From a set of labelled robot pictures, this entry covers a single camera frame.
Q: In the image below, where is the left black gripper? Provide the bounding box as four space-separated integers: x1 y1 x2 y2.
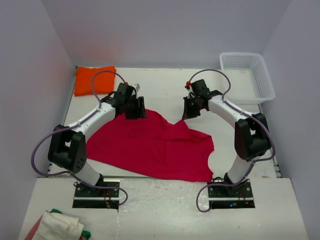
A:
124 96 147 120

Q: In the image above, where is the magenta t shirt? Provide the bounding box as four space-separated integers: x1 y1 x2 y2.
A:
86 110 214 182

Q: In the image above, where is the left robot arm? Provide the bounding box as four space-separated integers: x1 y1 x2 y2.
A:
48 83 147 197

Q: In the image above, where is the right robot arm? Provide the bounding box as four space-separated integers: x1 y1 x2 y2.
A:
182 79 273 197

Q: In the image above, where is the folded orange t shirt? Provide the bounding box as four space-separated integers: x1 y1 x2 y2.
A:
74 66 116 97

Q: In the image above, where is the white plastic basket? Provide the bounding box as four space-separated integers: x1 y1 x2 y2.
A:
219 52 276 105

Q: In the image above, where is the cream white cloth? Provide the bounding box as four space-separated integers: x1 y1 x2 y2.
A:
32 212 84 240

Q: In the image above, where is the pink cloth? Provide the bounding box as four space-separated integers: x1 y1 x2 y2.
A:
24 217 42 240

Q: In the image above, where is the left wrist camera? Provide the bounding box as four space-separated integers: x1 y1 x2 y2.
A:
130 83 140 92

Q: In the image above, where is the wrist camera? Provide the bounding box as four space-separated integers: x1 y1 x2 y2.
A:
130 83 140 92
185 80 193 91

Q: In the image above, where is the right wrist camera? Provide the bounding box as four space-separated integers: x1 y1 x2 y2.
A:
185 80 193 91

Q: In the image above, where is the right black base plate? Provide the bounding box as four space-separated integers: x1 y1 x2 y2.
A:
208 180 255 210

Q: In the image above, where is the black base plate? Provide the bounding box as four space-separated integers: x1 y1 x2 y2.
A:
72 182 120 210
208 180 255 210

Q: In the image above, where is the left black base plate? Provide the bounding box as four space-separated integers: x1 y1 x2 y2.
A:
72 182 120 210

